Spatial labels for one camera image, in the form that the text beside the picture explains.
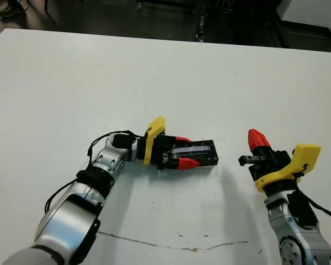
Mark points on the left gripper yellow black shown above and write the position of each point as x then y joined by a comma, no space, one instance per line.
154,129

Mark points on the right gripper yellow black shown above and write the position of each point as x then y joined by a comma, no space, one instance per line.
306,160

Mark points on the black glossy box lid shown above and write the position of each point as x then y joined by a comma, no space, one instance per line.
205,157

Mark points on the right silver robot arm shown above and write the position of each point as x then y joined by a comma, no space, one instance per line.
292,245

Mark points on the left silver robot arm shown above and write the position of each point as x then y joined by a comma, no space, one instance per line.
71,220

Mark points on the white cabinet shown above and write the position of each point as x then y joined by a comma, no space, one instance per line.
311,9

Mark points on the black chair leg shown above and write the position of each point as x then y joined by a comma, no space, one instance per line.
46,5

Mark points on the person's brown shoe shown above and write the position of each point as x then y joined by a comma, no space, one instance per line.
11,11

